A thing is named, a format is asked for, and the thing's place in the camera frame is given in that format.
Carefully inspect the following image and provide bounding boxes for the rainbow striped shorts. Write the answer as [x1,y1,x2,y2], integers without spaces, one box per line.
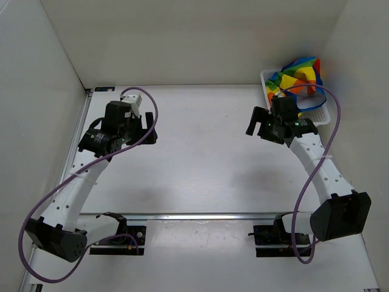
[264,57,326,113]

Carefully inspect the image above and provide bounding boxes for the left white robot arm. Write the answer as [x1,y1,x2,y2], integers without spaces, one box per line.
[21,99,158,263]

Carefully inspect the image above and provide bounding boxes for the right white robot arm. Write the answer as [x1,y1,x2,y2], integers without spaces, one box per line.
[246,97,371,243]

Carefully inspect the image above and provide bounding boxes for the blue corner label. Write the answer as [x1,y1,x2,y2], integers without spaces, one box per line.
[94,86,115,92]

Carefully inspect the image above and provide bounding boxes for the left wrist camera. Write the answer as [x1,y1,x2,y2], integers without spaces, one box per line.
[120,94,142,118]

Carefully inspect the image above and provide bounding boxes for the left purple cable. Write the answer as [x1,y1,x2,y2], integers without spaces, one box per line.
[18,86,159,282]

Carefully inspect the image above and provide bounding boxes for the aluminium left rail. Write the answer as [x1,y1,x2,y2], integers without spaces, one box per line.
[59,89,94,183]

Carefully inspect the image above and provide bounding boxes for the aluminium rail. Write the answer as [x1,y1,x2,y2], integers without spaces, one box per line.
[77,212,279,221]
[59,89,94,183]

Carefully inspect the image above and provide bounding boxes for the aluminium front rail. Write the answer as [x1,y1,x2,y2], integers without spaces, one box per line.
[77,212,279,221]

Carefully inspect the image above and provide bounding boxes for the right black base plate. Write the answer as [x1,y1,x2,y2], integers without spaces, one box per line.
[248,218,295,259]

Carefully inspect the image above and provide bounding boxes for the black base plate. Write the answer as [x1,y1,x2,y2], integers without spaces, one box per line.
[248,218,295,259]
[89,223,146,256]

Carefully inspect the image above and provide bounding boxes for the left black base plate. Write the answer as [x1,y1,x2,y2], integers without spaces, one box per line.
[89,223,146,256]

